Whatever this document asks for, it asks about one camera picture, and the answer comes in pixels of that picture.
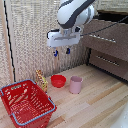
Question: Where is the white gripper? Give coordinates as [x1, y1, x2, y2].
[46, 27, 83, 58]

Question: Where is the granola bar box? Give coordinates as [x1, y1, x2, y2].
[35, 69, 49, 94]

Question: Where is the brown textured drawer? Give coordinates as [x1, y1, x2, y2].
[88, 49, 128, 82]

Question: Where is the pink cup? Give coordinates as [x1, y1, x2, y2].
[69, 75, 84, 95]

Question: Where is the orange-red bowl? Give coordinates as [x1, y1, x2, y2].
[50, 74, 67, 89]

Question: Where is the silver metal drawer handle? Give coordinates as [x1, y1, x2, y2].
[95, 54, 121, 67]
[94, 34, 117, 44]

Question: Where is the wooden cabinet door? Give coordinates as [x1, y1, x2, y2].
[81, 18, 128, 63]

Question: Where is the red basket blue rim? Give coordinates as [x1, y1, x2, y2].
[0, 79, 58, 128]

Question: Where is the black vertical wall strip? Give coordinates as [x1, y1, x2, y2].
[2, 0, 16, 73]

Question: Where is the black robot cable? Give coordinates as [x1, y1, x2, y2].
[80, 15, 128, 37]

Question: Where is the dark brown drawer cabinet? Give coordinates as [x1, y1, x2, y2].
[81, 9, 128, 83]

